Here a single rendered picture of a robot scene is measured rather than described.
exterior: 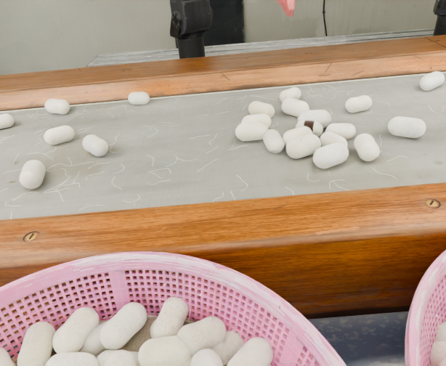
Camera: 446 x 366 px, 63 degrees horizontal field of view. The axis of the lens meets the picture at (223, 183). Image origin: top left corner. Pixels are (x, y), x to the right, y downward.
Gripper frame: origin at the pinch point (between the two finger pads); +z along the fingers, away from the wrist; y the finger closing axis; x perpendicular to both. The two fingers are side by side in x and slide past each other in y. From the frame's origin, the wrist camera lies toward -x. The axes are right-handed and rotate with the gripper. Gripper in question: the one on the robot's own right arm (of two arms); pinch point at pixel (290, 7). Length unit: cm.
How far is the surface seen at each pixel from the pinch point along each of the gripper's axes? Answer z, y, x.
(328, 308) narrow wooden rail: 35.7, -2.5, -7.9
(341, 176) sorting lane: 23.9, 1.3, -5.1
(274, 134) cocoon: 18.1, -4.3, -2.8
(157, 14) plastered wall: -131, -45, 154
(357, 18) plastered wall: -119, 80, 159
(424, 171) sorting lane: 24.2, 9.1, -5.4
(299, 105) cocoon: 12.7, -0.1, 1.9
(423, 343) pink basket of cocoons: 36.9, 0.1, -17.7
